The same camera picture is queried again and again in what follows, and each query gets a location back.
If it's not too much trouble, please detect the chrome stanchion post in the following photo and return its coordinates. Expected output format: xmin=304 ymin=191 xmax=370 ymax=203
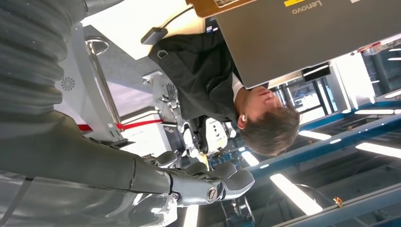
xmin=84 ymin=36 xmax=123 ymax=126

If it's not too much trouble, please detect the black external drive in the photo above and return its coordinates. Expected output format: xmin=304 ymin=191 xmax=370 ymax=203
xmin=140 ymin=27 xmax=168 ymax=46

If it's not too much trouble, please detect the person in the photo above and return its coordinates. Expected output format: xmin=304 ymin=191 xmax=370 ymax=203
xmin=148 ymin=29 xmax=301 ymax=157

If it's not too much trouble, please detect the grey laptop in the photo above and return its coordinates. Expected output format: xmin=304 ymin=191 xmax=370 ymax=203
xmin=215 ymin=0 xmax=401 ymax=89

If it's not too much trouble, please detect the white humanoid robot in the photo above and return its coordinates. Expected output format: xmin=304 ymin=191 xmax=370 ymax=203
xmin=142 ymin=70 xmax=237 ymax=159

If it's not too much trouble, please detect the black drive cable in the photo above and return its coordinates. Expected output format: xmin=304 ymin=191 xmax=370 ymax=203
xmin=163 ymin=5 xmax=195 ymax=30

